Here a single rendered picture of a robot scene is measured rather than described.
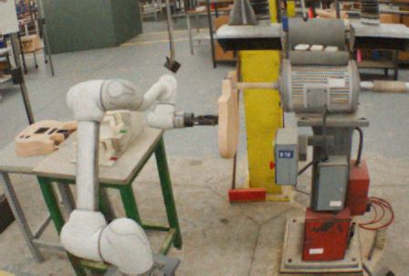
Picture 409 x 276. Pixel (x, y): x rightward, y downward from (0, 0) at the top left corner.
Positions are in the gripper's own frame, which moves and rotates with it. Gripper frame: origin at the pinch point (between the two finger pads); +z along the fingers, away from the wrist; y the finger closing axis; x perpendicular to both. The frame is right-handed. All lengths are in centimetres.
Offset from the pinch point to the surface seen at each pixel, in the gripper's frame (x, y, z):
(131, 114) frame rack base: 3, 0, -52
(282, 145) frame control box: 0, 40, 33
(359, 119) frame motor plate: 5, 15, 69
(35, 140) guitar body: -10, 15, -116
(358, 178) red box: -27, 10, 71
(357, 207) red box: -46, 8, 73
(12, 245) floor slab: -108, 3, -183
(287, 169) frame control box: -11, 39, 35
